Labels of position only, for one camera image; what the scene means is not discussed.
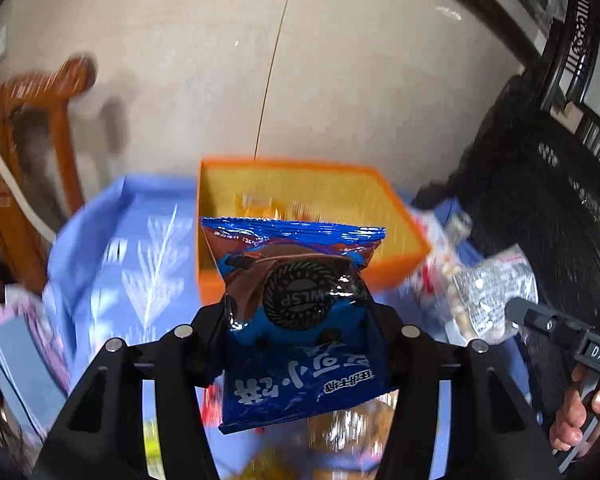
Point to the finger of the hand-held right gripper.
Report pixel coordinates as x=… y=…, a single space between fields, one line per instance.
x=535 y=317

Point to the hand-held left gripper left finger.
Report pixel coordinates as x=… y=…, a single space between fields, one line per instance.
x=207 y=340

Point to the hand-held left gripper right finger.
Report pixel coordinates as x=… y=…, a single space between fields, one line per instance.
x=387 y=345

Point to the blue cookie packet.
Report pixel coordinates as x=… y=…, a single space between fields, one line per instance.
x=290 y=290

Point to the orange box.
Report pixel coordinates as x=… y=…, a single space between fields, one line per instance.
x=330 y=195

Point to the person's right hand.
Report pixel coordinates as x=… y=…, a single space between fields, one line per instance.
x=572 y=410

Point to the clear white candy packet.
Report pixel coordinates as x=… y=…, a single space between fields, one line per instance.
x=485 y=290

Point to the brown snack packet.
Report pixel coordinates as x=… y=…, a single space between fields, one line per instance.
x=350 y=430

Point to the red white printed packet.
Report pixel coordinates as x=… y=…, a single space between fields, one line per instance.
x=430 y=260

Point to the blue leaf print cloth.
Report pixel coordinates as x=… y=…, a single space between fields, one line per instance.
x=110 y=240

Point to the pile of snack packets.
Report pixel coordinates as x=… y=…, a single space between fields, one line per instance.
x=265 y=207

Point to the pink printed cloth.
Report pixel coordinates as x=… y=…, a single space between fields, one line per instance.
x=25 y=340

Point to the carved wooden chair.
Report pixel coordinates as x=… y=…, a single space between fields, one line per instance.
x=60 y=125

